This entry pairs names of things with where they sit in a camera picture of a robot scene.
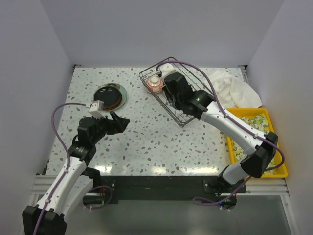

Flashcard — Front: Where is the white orange patterned bowl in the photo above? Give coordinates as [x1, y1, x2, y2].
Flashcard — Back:
[145, 75, 163, 94]

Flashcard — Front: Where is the white towel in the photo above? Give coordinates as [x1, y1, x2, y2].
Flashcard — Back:
[209, 70, 262, 108]

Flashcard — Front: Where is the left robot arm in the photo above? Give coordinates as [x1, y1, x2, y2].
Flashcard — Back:
[22, 112, 130, 235]

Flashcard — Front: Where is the orange plate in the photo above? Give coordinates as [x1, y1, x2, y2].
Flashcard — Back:
[103, 96, 122, 110]

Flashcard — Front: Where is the yellow plastic tray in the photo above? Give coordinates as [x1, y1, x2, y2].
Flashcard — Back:
[226, 108, 288, 178]

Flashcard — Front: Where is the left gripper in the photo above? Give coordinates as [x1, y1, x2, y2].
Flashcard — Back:
[90, 111, 130, 144]

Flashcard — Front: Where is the aluminium frame rail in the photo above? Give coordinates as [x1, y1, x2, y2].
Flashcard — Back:
[26, 175, 56, 206]

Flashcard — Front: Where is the green floral plate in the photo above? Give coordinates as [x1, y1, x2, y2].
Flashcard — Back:
[93, 83, 128, 111]

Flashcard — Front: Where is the lemon print cloth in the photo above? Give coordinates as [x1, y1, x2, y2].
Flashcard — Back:
[228, 113, 270, 164]

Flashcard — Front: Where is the black wire dish rack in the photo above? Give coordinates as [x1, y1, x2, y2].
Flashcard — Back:
[138, 57, 211, 128]

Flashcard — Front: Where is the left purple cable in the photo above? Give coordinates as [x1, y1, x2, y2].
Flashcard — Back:
[33, 102, 90, 235]

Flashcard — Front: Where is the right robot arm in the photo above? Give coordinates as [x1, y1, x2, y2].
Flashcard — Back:
[163, 72, 278, 192]

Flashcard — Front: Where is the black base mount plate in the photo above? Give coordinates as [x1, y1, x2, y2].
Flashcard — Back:
[83, 176, 246, 205]

